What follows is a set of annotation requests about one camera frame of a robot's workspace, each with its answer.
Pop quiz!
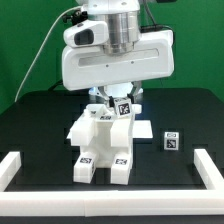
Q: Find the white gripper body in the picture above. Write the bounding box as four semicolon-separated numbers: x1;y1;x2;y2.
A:
62;20;174;91

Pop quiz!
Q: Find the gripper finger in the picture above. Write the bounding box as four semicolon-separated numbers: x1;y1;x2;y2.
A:
101;89;114;107
127;81;142;103

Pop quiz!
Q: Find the white tagged cube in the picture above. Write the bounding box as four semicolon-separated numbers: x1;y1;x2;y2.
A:
114;97;131;117
164;132;180;150

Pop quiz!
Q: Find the white chair back frame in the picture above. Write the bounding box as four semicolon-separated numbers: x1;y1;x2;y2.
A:
68;104;142;147

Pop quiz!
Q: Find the white chair seat part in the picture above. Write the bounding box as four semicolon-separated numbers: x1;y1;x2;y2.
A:
80;121;133;168

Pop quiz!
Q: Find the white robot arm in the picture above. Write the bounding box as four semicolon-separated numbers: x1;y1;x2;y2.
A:
62;0;174;99

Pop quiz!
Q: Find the white U-shaped border fence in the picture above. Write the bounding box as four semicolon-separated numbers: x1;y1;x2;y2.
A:
0;149;224;217

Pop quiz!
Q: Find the black cable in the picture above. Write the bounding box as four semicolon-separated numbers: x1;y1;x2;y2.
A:
48;79;66;92

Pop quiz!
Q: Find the white cable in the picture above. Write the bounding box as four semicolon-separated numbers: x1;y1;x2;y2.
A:
14;5;83;103

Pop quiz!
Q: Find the black camera stand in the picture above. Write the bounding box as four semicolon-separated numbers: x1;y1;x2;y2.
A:
62;10;88;25

